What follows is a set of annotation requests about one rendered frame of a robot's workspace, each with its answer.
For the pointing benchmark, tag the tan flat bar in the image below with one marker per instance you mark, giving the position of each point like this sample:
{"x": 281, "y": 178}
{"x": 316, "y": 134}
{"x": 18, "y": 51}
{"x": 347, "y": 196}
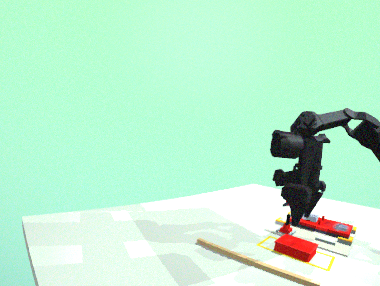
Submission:
{"x": 258, "y": 264}

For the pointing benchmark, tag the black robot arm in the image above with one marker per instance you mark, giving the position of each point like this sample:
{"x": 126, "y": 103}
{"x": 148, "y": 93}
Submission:
{"x": 301, "y": 142}

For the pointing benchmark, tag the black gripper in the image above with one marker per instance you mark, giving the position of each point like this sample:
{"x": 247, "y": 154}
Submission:
{"x": 304, "y": 196}

